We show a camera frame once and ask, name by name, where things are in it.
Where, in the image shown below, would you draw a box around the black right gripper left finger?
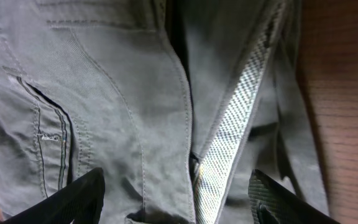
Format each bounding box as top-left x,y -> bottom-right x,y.
0,168 -> 105,224

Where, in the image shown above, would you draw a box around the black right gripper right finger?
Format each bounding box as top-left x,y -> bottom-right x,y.
248,169 -> 339,224

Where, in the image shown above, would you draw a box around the grey shorts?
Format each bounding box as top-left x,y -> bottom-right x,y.
0,0 -> 329,223

